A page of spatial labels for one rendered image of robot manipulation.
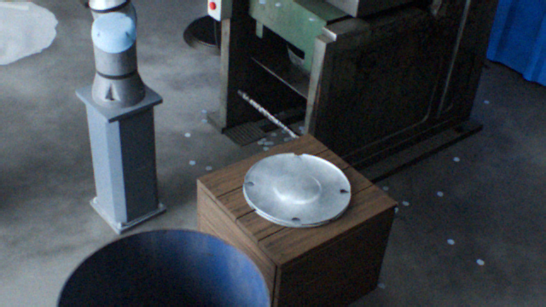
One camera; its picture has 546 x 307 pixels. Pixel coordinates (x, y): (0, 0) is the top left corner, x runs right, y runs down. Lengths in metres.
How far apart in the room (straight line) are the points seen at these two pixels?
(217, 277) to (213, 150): 1.01
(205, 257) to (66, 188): 0.94
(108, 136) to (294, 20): 0.68
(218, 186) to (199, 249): 0.32
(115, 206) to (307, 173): 0.64
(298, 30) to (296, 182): 0.55
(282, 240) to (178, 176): 0.80
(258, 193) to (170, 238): 0.35
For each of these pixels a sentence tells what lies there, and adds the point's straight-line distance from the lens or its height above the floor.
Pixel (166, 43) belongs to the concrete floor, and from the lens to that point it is 3.19.
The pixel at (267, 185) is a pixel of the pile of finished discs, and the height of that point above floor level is 0.36.
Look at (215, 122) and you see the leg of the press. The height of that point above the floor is 0.03.
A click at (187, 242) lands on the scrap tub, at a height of 0.44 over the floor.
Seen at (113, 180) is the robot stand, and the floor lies 0.20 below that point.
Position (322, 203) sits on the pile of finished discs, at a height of 0.36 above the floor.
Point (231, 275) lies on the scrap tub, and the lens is 1.52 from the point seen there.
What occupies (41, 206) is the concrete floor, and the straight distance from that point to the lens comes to 2.32.
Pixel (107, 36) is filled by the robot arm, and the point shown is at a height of 0.67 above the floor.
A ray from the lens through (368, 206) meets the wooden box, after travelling 1.80.
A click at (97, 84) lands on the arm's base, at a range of 1.94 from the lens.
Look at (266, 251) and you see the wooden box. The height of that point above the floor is 0.34.
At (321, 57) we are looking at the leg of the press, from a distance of 1.98.
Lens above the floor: 1.53
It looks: 38 degrees down
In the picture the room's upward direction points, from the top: 5 degrees clockwise
